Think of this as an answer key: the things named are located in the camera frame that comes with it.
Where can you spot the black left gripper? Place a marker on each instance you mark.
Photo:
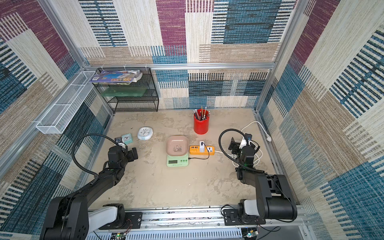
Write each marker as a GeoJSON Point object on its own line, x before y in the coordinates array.
{"type": "Point", "coordinates": [129, 153]}

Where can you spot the pencils in red cup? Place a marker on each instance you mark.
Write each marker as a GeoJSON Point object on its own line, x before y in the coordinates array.
{"type": "Point", "coordinates": [201, 114]}

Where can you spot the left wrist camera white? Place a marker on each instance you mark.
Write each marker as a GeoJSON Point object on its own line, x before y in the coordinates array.
{"type": "Point", "coordinates": [120, 142]}

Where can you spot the orange power strip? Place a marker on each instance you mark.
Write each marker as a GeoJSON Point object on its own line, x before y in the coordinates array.
{"type": "Point", "coordinates": [195, 151]}

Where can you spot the round white alarm clock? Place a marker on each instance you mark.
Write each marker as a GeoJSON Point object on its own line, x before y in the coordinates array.
{"type": "Point", "coordinates": [145, 133]}

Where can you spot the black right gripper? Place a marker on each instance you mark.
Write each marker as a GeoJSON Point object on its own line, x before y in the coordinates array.
{"type": "Point", "coordinates": [235, 144]}

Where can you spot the red pencil cup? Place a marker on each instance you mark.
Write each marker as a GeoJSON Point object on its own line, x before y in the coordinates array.
{"type": "Point", "coordinates": [201, 127]}

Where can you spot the colourful magazine on shelf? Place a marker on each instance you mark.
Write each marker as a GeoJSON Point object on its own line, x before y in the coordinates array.
{"type": "Point", "coordinates": [117, 77]}

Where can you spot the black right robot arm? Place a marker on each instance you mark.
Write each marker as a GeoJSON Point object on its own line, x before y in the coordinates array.
{"type": "Point", "coordinates": [274, 199]}

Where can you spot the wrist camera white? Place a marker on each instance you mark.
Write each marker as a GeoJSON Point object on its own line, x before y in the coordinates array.
{"type": "Point", "coordinates": [243, 141]}
{"type": "Point", "coordinates": [120, 142]}

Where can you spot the white wire wall basket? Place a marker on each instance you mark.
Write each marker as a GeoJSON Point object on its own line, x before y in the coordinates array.
{"type": "Point", "coordinates": [58, 117]}

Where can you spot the green electronic kitchen scale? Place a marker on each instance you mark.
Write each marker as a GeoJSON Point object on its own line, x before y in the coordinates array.
{"type": "Point", "coordinates": [178, 161]}

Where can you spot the small teal square clock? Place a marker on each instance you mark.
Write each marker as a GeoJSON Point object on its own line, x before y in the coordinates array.
{"type": "Point", "coordinates": [127, 138]}

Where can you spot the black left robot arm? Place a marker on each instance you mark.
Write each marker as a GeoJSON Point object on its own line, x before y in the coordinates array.
{"type": "Point", "coordinates": [68, 217]}

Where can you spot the pink panda square bowl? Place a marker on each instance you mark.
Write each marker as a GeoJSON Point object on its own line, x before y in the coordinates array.
{"type": "Point", "coordinates": [177, 145]}

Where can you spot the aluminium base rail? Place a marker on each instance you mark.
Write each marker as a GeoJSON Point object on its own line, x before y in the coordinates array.
{"type": "Point", "coordinates": [203, 223]}

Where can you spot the white usb charger cube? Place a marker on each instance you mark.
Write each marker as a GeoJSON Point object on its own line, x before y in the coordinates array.
{"type": "Point", "coordinates": [202, 147]}

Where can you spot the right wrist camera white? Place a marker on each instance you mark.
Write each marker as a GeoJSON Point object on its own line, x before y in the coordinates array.
{"type": "Point", "coordinates": [243, 141]}

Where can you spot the black wire mesh shelf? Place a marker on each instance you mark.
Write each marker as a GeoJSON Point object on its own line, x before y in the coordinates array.
{"type": "Point", "coordinates": [141, 96]}

